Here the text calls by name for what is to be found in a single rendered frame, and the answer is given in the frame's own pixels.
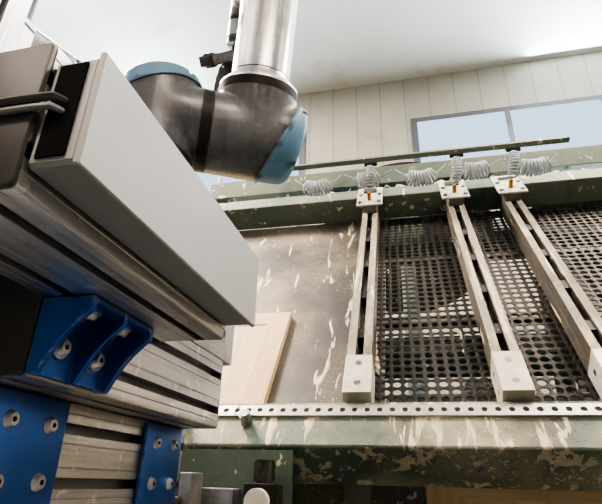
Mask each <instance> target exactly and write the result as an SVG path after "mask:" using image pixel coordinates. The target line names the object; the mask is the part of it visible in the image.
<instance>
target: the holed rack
mask: <svg viewBox="0 0 602 504"><path fill-rule="evenodd" d="M245 409H246V410H249V411H250V413H251V417H602V403H557V404H390V405H224V406H219V413H218V417H239V413H240V412H241V411H242V410H245Z"/></svg>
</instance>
